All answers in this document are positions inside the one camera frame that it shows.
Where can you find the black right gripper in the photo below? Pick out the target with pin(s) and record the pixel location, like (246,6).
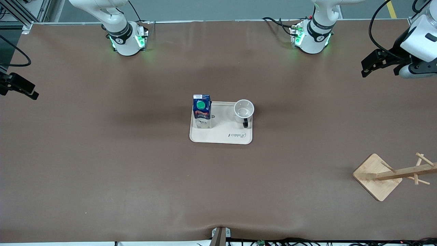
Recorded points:
(4,83)

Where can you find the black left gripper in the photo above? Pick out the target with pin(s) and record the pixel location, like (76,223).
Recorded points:
(398,51)

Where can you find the blue milk carton green cap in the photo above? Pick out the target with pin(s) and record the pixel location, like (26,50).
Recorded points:
(202,111)

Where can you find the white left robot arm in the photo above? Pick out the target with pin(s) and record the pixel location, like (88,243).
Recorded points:
(421,37)

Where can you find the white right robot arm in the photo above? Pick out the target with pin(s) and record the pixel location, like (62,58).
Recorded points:
(117,25)

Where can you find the wooden mug rack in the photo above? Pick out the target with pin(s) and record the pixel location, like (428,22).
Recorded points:
(374,177)

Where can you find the brown table cover mat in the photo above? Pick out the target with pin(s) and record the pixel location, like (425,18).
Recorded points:
(136,171)

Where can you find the beige plastic tray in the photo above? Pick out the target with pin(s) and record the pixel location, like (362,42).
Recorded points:
(225,131)

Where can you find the aluminium frame profile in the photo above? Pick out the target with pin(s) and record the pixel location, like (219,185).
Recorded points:
(20,15)

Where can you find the metal table edge bracket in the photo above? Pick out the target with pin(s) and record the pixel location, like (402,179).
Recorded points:
(221,234)

